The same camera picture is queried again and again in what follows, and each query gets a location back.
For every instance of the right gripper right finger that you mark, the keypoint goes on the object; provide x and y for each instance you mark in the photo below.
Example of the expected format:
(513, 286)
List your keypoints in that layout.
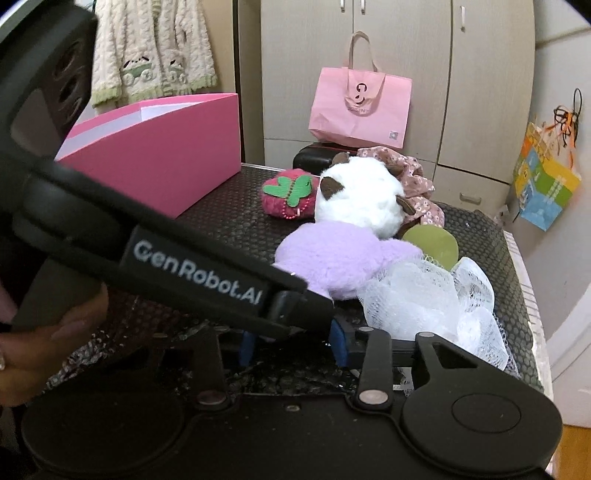
(342, 338)

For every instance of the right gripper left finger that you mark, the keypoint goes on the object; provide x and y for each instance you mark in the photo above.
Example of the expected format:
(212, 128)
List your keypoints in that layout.
(246, 350)

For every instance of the purple plush toy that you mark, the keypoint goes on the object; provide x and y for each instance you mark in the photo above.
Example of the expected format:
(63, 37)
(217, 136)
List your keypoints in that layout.
(336, 258)

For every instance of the white mesh bath sponge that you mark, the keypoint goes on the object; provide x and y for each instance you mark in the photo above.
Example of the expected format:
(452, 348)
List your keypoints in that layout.
(418, 295)

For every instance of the green plush ball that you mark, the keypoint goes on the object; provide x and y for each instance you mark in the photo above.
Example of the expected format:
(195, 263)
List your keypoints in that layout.
(437, 244)

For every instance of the white panda plush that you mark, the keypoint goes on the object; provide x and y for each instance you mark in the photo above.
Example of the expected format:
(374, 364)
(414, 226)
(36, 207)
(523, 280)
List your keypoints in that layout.
(362, 191)

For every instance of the pink strawberry plush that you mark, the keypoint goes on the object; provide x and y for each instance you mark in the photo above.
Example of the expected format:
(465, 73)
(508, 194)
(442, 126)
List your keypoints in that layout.
(290, 195)

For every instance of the pink floral scrunchie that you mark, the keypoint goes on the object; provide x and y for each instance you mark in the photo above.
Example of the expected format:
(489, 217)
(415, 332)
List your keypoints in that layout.
(418, 189)

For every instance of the left hand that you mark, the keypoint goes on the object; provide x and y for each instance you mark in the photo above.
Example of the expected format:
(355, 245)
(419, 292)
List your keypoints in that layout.
(30, 358)

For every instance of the black dotted table mat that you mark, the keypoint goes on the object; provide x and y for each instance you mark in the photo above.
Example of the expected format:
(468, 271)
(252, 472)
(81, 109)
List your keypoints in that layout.
(232, 214)

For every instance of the pink cardboard box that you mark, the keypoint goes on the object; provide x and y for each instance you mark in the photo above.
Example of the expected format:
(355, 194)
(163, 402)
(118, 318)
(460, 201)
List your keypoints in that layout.
(165, 153)

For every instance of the black suitcase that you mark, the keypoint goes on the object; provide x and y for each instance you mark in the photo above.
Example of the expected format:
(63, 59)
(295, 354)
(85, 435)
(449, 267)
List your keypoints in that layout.
(316, 157)

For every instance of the cream knitted cardigan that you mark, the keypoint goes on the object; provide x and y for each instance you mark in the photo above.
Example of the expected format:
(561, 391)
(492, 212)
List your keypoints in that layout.
(149, 49)

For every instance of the pink paper shopping bag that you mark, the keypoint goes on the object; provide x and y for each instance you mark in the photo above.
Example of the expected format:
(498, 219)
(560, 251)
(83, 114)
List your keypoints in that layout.
(360, 108)

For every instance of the colourful hanging gift bag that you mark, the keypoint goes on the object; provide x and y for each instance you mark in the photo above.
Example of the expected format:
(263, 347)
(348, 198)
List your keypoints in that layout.
(546, 174)

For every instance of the beige wardrobe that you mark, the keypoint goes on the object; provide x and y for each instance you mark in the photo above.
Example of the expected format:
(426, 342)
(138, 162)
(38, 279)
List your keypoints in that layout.
(448, 83)

